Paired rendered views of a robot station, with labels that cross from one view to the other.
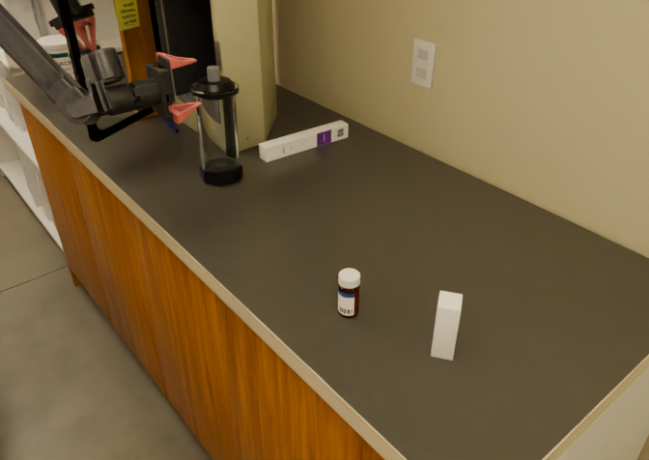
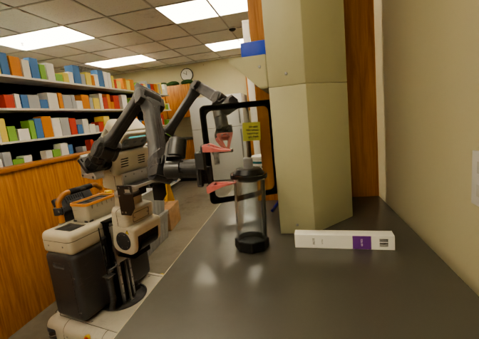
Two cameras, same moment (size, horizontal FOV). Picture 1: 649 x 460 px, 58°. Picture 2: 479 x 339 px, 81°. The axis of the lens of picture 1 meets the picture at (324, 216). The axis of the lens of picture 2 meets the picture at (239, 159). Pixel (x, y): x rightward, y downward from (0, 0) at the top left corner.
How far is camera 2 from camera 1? 0.89 m
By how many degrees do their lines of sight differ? 53
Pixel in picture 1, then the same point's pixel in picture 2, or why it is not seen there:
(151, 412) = not seen: outside the picture
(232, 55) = (284, 156)
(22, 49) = (150, 137)
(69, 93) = (152, 161)
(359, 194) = (336, 313)
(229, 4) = (281, 117)
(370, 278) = not seen: outside the picture
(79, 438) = not seen: outside the picture
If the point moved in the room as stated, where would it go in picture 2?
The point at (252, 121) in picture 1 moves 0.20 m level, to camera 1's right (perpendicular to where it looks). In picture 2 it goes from (302, 211) to (363, 226)
